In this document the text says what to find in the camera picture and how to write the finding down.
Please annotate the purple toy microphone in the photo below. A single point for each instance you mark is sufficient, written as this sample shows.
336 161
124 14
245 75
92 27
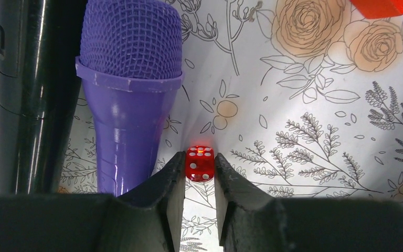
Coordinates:
130 65

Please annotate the red die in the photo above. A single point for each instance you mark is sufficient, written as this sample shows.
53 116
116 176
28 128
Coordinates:
200 163

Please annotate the floral table mat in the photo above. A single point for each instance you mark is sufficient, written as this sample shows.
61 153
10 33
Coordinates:
302 98

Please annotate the black microphone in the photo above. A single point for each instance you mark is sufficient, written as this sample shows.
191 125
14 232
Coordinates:
39 89

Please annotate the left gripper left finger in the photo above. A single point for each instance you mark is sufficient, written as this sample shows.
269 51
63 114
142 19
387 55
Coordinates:
147 218

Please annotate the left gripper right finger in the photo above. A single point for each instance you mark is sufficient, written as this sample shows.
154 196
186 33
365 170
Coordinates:
249 219

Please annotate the small red cube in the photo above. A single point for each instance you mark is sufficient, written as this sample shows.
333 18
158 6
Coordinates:
375 9

